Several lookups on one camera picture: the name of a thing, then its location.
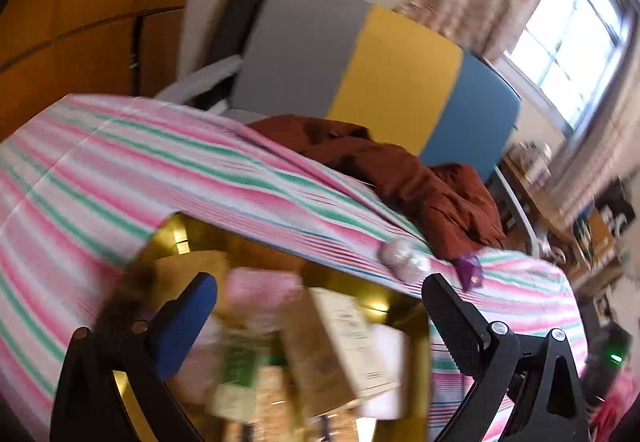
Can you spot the window with metal frame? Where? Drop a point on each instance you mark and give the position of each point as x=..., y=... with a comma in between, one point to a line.
x=562, y=62

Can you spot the white foam block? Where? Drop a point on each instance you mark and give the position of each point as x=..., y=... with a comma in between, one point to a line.
x=392, y=346

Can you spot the white carton on table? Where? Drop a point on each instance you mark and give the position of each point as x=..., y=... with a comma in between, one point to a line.
x=535, y=159

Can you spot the gold metal tin box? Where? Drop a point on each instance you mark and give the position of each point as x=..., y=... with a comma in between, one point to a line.
x=279, y=413

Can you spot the purple snack packet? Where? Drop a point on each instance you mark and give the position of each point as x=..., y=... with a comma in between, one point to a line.
x=469, y=272

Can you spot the striped pink green bedsheet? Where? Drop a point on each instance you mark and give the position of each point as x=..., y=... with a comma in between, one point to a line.
x=87, y=182

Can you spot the wooden bedside table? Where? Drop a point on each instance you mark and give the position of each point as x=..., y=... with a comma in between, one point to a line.
x=556, y=242

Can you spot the grey yellow blue headboard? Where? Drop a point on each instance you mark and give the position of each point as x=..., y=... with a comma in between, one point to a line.
x=352, y=61

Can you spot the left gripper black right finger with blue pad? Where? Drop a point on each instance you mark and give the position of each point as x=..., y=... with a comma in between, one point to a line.
x=537, y=373

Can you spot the green white small box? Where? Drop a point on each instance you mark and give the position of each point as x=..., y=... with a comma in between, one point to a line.
x=234, y=396

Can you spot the pink hair roller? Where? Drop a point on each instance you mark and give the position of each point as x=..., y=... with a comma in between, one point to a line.
x=250, y=292

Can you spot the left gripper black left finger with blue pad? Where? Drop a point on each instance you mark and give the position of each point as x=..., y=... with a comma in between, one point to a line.
x=87, y=404

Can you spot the beige cardboard box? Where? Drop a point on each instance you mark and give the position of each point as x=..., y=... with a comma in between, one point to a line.
x=331, y=352

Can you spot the cluttered wooden shelf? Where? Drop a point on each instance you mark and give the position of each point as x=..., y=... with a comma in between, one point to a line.
x=598, y=231

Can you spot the black rolled mat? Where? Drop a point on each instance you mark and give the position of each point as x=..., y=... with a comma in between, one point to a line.
x=232, y=29

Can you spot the beige curtain right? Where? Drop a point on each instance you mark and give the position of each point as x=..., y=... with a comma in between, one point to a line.
x=593, y=161

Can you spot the dark red jacket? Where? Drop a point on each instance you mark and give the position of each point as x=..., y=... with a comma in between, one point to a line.
x=449, y=204

